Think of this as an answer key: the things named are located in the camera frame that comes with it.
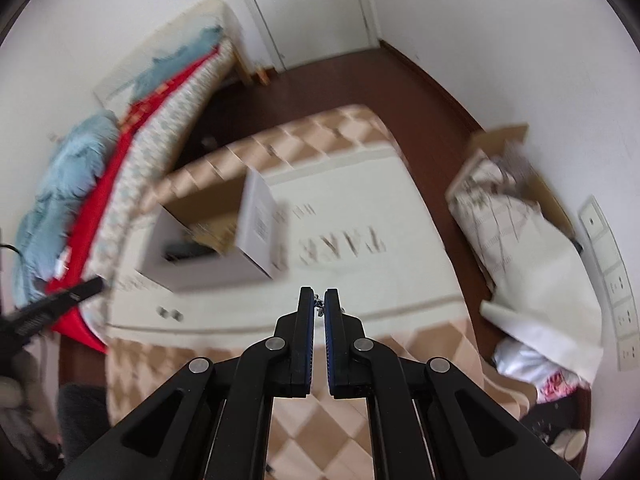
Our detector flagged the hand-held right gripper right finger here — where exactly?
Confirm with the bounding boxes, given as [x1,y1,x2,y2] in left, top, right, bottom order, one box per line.
[324,288,586,480]

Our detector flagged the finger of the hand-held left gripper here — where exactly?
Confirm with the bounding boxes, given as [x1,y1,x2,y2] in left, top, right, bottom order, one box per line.
[0,278,106,346]

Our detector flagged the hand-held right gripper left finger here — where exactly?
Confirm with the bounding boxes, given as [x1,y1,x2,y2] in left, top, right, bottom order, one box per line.
[57,286,316,480]

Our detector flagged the white cardboard box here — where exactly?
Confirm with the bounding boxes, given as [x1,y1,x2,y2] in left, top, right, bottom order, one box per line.
[137,167,292,294]

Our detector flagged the checked printed tablecloth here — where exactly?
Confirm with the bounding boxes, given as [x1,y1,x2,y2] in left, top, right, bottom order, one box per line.
[105,105,493,480]

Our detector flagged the black fleece garment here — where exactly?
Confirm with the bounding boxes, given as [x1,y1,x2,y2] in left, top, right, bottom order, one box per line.
[57,385,114,461]

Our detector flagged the bed with red blanket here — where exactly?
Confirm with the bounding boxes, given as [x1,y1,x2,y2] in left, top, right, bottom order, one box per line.
[47,45,221,356]

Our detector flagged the light blue quilted duvet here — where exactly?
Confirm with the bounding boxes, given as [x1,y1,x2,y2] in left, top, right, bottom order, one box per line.
[12,110,121,306]

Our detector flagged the white plastic bag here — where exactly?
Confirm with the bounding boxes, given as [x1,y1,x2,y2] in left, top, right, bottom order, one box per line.
[492,337,551,386]

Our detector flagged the pink printed bag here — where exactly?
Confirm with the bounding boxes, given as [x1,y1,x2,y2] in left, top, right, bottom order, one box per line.
[537,367,591,404]

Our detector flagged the white round container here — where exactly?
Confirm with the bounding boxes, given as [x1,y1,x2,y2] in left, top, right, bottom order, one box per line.
[550,429,587,461]

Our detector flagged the cream headboard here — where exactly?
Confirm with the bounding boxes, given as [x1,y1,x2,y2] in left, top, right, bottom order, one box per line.
[94,0,242,111]

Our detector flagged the brown cardboard box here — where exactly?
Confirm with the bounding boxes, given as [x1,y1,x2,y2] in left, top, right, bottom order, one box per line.
[445,124,576,241]

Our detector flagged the light blue folded blanket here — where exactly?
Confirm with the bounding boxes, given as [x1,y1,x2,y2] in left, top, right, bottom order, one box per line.
[132,25,224,106]

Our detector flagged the white power strip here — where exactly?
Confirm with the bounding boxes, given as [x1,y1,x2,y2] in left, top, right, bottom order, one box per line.
[579,196,640,372]

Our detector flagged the white door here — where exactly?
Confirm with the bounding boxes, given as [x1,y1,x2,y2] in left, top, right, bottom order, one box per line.
[225,0,382,74]

